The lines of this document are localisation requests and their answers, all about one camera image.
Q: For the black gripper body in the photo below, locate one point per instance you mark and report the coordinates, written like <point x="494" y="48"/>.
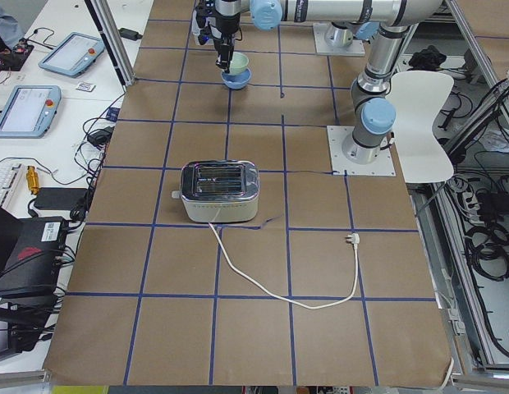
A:
<point x="224" y="29"/>

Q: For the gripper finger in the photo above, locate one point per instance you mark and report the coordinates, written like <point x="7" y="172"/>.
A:
<point x="225" y="54"/>

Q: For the green bowl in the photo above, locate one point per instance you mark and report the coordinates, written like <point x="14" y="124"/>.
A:
<point x="238" y="64"/>

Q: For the blue bowl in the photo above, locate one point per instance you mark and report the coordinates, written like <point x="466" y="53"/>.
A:
<point x="238" y="81"/>

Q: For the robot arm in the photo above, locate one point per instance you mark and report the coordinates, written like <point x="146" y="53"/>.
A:
<point x="267" y="15"/>
<point x="374" y="115"/>

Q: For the clear plastic food container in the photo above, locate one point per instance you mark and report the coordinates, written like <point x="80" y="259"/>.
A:
<point x="195" y="29"/>

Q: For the cream toaster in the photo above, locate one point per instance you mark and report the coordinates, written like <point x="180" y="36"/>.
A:
<point x="219" y="191"/>

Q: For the upper teach pendant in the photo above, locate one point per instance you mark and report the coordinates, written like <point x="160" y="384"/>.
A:
<point x="73" y="55"/>

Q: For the teach pendant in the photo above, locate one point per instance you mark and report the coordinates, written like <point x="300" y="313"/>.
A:
<point x="73" y="55"/>
<point x="29" y="111"/>

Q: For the white chair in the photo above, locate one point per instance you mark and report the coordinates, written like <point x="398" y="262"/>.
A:
<point x="418" y="97"/>

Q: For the lower teach pendant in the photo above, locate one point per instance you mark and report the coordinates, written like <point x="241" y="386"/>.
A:
<point x="29" y="111"/>

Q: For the black power adapter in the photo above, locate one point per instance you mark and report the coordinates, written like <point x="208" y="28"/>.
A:
<point x="53" y="198"/>

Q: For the white keyboard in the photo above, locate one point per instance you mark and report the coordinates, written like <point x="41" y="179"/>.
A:
<point x="11" y="177"/>

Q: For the black computer box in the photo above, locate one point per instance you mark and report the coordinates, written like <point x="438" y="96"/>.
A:
<point x="29" y="249"/>

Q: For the aluminium frame post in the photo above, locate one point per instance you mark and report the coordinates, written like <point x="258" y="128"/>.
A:
<point x="105" y="24"/>

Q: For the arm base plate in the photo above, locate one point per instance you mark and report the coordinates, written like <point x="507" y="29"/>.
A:
<point x="349" y="158"/>
<point x="336" y="40"/>

